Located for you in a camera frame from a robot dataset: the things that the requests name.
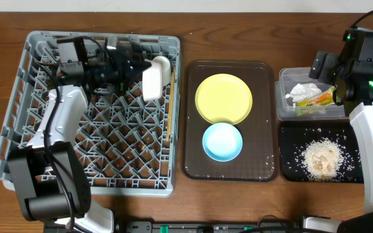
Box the cream plastic cup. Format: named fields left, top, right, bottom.
left=152, top=56, right=171, bottom=87

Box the light blue rice bowl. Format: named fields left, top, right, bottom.
left=202, top=122, right=243, bottom=162

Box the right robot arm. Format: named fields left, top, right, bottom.
left=303, top=50, right=373, bottom=232

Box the yellow pandan cake wrapper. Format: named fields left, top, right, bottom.
left=295, top=86, right=336, bottom=107

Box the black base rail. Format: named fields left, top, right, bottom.
left=114, top=221, right=302, bottom=233

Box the wooden chopstick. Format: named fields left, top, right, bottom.
left=165, top=67, right=174, bottom=142
left=168, top=67, right=176, bottom=140

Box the black plastic tray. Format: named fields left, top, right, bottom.
left=277, top=120, right=365, bottom=184

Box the clear plastic bin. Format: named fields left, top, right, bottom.
left=275, top=67, right=348, bottom=120

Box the pink plastic bowl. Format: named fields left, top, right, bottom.
left=142, top=60, right=163, bottom=102

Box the yellow plastic plate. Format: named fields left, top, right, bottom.
left=194, top=74, right=253, bottom=125

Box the white tissue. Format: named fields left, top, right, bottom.
left=285, top=83, right=322, bottom=103

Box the dark brown serving tray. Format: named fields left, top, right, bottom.
left=181, top=61, right=277, bottom=182

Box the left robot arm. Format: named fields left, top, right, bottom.
left=7, top=36, right=153, bottom=232

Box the grey dishwasher rack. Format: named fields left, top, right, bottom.
left=0, top=31, right=181, bottom=197

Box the pile of rice waste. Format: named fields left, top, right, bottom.
left=286, top=128, right=362, bottom=182

